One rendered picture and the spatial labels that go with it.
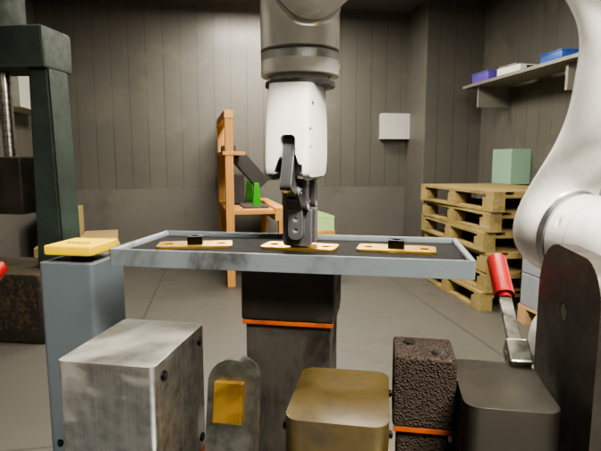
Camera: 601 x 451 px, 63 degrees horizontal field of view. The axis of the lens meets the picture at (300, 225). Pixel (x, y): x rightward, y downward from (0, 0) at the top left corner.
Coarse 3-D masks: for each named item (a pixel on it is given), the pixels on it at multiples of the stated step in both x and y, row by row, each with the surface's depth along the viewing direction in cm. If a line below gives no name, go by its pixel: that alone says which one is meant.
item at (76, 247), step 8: (72, 240) 61; (80, 240) 61; (88, 240) 61; (96, 240) 61; (104, 240) 61; (112, 240) 61; (48, 248) 57; (56, 248) 57; (64, 248) 57; (72, 248) 57; (80, 248) 57; (88, 248) 56; (96, 248) 57; (104, 248) 59; (72, 256) 59; (80, 256) 59; (88, 256) 57
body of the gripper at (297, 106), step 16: (272, 80) 51; (288, 80) 50; (304, 80) 50; (320, 80) 50; (272, 96) 50; (288, 96) 49; (304, 96) 49; (320, 96) 52; (272, 112) 49; (288, 112) 49; (304, 112) 49; (320, 112) 52; (272, 128) 50; (288, 128) 49; (304, 128) 49; (320, 128) 52; (272, 144) 50; (304, 144) 49; (320, 144) 53; (272, 160) 50; (304, 160) 49; (320, 160) 54; (272, 176) 53; (304, 176) 50; (320, 176) 56
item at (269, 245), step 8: (264, 248) 55; (272, 248) 54; (280, 248) 54; (288, 248) 54; (296, 248) 54; (304, 248) 54; (312, 248) 54; (320, 248) 54; (328, 248) 54; (336, 248) 54
